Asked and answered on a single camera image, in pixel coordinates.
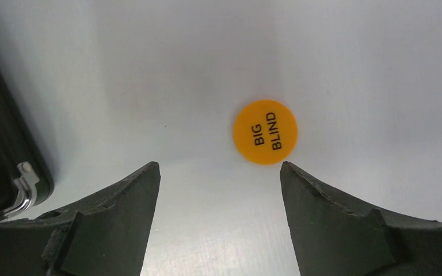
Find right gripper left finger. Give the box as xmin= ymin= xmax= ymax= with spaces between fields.
xmin=0 ymin=162 xmax=161 ymax=275

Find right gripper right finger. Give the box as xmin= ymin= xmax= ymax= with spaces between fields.
xmin=280 ymin=162 xmax=442 ymax=275

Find black aluminium poker case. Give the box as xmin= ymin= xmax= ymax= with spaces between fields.
xmin=0 ymin=71 xmax=55 ymax=221

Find orange big blind button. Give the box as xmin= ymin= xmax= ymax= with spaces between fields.
xmin=232 ymin=99 xmax=299 ymax=165

